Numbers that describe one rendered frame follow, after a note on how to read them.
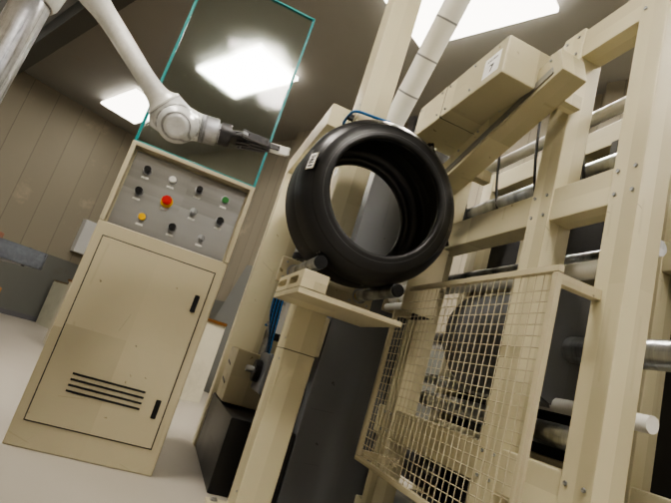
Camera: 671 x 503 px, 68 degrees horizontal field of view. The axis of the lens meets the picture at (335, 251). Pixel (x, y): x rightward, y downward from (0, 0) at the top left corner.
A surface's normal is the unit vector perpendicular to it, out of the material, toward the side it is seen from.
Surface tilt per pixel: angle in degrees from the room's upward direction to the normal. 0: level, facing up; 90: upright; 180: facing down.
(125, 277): 90
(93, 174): 90
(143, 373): 90
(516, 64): 90
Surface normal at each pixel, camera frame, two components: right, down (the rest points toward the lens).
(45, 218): 0.73, 0.05
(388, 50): 0.32, -0.14
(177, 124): 0.30, 0.40
